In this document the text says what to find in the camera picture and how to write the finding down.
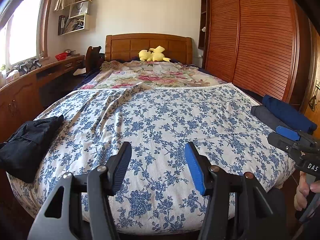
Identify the blue jacket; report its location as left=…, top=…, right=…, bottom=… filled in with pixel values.
left=262, top=94, right=317, bottom=135

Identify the person's right hand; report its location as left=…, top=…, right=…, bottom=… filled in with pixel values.
left=294, top=171, right=320, bottom=211

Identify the grey folded garment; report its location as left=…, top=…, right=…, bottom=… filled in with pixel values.
left=251, top=105, right=291, bottom=131

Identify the wooden door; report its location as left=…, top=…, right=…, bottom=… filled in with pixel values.
left=301, top=24, right=320, bottom=139

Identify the blue floral bed sheet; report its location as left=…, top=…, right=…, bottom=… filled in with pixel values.
left=9, top=83, right=295, bottom=235

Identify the black garment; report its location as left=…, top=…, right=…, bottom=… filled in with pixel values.
left=1, top=115, right=64, bottom=183

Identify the wooden louvered wardrobe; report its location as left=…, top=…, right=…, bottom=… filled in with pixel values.
left=199, top=0, right=311, bottom=110

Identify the wooden desk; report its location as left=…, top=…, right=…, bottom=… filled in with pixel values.
left=1, top=55, right=85, bottom=142

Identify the wooden headboard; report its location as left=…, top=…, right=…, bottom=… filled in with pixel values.
left=105, top=33, right=193, bottom=64

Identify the pink floral blanket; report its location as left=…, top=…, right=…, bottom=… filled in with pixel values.
left=79, top=61, right=225, bottom=89

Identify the wooden chair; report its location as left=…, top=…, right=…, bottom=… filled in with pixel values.
left=85, top=46, right=104, bottom=74

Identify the yellow plush toy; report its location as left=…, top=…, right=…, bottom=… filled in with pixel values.
left=138, top=46, right=171, bottom=62

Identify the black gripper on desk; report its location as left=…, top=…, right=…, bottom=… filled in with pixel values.
left=7, top=58, right=42, bottom=76

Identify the red basket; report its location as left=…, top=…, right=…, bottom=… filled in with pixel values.
left=55, top=52, right=68, bottom=61

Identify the window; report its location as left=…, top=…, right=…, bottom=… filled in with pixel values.
left=1, top=0, right=52, bottom=69

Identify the brass door handle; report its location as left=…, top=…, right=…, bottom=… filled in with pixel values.
left=309, top=80, right=320, bottom=112

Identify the white wall shelf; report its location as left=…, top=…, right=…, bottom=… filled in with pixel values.
left=54, top=0, right=93, bottom=36

